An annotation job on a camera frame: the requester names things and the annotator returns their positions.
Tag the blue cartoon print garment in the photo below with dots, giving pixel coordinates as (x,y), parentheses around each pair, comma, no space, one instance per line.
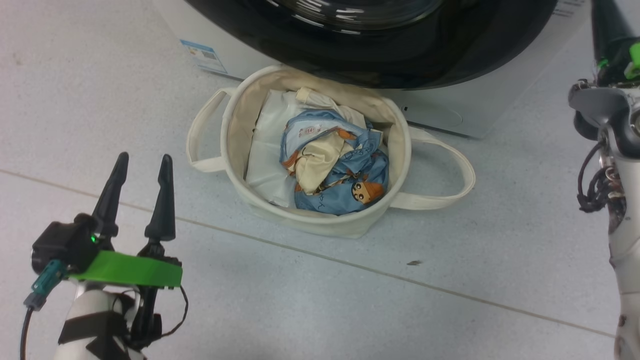
(365,160)

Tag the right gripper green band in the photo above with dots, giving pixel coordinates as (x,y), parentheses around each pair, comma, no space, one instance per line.
(617,67)

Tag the black round washing machine door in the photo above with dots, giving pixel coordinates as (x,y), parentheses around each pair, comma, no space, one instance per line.
(370,55)

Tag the black text warning label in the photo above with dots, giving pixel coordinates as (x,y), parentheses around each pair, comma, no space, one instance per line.
(569,7)

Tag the white washing machine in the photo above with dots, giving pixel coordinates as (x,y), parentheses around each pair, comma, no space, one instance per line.
(490,95)

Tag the blue energy label sticker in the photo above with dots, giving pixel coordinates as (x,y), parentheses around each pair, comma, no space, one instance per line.
(205,56)

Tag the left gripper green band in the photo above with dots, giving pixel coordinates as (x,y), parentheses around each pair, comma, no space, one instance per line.
(125,270)

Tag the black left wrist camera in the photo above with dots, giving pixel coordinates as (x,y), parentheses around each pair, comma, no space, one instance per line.
(62,245)

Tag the cream orange print garment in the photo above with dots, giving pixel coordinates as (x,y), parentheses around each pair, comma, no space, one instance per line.
(320,162)

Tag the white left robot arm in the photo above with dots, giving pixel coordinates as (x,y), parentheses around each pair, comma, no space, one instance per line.
(92,305)

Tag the white basket liner cloth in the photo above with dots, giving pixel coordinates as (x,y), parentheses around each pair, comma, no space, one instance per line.
(265,150)

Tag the cream fabric laundry basket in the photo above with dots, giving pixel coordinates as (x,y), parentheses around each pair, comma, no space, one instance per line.
(235,125)

